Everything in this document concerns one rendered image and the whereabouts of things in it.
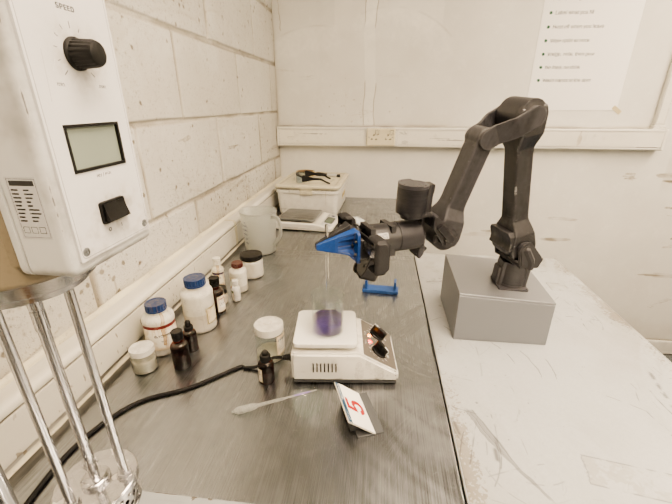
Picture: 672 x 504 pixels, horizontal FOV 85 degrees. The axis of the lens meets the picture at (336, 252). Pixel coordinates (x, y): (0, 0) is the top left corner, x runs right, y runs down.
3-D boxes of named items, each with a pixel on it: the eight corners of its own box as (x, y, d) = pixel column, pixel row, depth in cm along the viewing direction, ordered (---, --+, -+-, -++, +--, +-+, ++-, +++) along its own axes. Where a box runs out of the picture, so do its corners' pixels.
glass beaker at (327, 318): (314, 321, 74) (313, 284, 71) (345, 323, 74) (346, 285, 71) (308, 342, 68) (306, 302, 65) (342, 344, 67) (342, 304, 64)
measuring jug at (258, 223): (295, 251, 132) (293, 210, 126) (269, 263, 122) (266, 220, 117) (259, 241, 142) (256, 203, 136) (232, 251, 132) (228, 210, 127)
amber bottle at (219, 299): (208, 315, 92) (203, 281, 88) (212, 307, 96) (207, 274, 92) (224, 315, 92) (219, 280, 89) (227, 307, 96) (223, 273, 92)
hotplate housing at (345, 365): (389, 343, 82) (391, 312, 79) (398, 385, 69) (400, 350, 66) (289, 342, 82) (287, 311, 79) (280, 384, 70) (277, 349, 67)
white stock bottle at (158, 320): (146, 345, 81) (135, 299, 76) (176, 336, 84) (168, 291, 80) (151, 361, 76) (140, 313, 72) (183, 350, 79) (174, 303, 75)
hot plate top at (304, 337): (355, 313, 78) (355, 310, 78) (357, 348, 67) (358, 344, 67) (299, 313, 78) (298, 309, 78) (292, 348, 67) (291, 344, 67)
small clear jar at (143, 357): (127, 373, 72) (122, 351, 71) (145, 359, 77) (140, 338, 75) (147, 378, 71) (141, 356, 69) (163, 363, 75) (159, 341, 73)
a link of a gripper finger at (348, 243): (360, 232, 63) (360, 265, 65) (352, 226, 66) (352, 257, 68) (321, 237, 60) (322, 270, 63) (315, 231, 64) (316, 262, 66)
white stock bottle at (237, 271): (247, 285, 108) (244, 258, 104) (249, 292, 103) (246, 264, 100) (230, 287, 106) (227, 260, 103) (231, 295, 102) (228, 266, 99)
